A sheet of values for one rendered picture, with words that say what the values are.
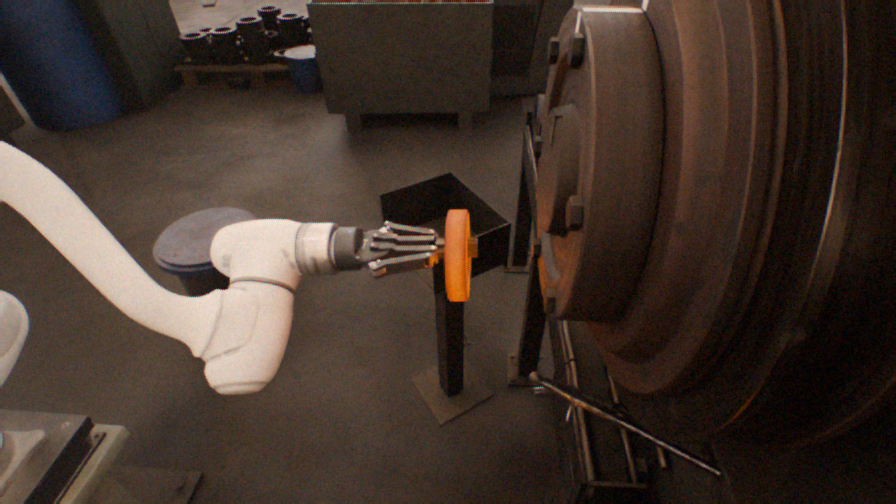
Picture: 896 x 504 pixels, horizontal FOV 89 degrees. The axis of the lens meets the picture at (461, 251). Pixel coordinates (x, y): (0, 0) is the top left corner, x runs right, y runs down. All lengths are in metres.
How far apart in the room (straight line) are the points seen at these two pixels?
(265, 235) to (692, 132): 0.66
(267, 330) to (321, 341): 1.03
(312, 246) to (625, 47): 0.57
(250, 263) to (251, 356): 0.15
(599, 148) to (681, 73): 0.06
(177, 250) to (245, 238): 0.83
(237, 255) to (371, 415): 0.89
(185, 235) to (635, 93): 1.52
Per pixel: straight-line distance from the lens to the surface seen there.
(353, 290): 1.92
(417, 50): 2.88
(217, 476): 1.62
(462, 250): 0.70
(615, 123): 0.32
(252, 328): 0.75
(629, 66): 0.34
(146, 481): 1.68
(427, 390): 1.58
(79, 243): 0.78
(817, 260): 0.27
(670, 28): 0.35
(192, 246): 1.64
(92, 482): 1.35
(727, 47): 0.32
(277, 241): 0.80
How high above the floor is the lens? 1.34
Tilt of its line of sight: 41 degrees down
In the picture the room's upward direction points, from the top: straight up
